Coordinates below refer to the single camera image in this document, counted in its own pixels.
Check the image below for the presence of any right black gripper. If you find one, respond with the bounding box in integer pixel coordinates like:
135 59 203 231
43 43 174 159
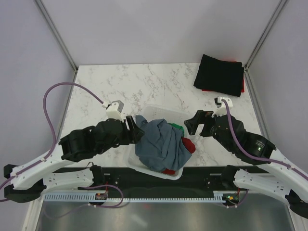
183 109 234 152

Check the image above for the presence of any white plastic basket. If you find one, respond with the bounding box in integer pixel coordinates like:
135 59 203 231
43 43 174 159
125 104 192 180

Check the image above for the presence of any blue-grey t shirt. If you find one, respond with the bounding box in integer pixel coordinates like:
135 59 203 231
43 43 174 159
135 115 192 172

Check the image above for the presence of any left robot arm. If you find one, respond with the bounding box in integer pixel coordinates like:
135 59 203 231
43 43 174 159
1 116 145 203

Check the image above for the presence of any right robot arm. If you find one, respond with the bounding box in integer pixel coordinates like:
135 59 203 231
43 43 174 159
184 110 308 218

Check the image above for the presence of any dark red t shirt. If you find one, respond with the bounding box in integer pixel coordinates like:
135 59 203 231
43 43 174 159
162 137 196 175

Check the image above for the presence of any green t shirt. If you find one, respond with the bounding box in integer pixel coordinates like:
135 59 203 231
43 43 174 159
169 123 185 137

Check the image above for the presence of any folded black t shirt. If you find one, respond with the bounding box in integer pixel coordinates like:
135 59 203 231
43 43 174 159
193 54 243 98

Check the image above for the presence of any folded red t shirt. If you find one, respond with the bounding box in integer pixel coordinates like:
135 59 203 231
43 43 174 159
201 57 245 93

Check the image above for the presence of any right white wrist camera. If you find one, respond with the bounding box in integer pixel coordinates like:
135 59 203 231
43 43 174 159
212 97 233 117

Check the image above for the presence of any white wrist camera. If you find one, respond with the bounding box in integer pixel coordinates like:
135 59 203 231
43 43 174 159
103 100 124 122
212 97 233 117

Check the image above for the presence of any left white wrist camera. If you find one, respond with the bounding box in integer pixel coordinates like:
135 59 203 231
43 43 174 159
103 100 124 122

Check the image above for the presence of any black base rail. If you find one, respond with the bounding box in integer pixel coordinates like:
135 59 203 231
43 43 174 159
51 165 252 199

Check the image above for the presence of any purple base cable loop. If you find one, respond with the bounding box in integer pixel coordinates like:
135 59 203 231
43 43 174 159
79 184 125 209

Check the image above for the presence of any white slotted cable duct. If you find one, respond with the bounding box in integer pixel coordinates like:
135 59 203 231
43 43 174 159
43 192 239 203

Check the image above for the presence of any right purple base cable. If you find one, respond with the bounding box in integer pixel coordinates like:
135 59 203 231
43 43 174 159
223 189 249 209

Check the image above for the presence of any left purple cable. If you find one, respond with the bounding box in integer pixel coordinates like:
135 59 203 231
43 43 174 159
0 82 104 202

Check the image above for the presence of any right aluminium frame post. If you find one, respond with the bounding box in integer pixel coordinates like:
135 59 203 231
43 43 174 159
244 0 289 70

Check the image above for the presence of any aluminium frame post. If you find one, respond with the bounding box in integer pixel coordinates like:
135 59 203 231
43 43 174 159
33 0 78 74
244 0 289 70

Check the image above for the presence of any left aluminium frame post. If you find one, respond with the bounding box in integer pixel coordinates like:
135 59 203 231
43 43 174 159
33 0 78 74

